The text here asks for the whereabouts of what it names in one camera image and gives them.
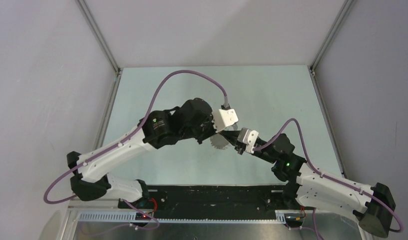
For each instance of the left controller board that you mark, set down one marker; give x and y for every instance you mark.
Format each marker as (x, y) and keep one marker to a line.
(143, 217)

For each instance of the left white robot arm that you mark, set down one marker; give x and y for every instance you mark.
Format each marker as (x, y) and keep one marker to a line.
(92, 180)

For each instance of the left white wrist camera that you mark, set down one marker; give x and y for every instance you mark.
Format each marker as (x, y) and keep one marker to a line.
(223, 118)

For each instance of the right controller board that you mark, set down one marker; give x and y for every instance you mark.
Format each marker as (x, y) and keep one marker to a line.
(294, 218)

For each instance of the white slotted cable duct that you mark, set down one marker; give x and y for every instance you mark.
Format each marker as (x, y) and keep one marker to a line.
(129, 217)

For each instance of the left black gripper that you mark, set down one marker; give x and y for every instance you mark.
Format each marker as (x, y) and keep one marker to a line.
(211, 131)

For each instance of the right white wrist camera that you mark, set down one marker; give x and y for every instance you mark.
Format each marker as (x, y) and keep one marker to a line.
(249, 138)

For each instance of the aluminium corner post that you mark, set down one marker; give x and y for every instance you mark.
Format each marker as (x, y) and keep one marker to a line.
(339, 20)
(96, 31)

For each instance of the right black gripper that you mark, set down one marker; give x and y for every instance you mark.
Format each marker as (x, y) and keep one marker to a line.
(231, 137)

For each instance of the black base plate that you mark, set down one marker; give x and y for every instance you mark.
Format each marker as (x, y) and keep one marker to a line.
(223, 202)

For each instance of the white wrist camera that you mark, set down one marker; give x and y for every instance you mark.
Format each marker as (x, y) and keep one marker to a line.
(249, 138)
(223, 118)

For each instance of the left aluminium corner post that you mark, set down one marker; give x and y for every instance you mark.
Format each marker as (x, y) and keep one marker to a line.
(96, 31)

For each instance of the controller board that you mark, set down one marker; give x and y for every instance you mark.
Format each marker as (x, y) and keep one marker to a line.
(294, 218)
(143, 217)

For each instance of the metal keyring band with rings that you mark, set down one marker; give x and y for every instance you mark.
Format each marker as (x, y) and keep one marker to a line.
(217, 141)

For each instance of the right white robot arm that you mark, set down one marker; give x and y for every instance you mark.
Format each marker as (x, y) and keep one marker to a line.
(371, 207)

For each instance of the right aluminium corner post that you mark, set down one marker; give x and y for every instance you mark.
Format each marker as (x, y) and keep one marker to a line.
(339, 20)

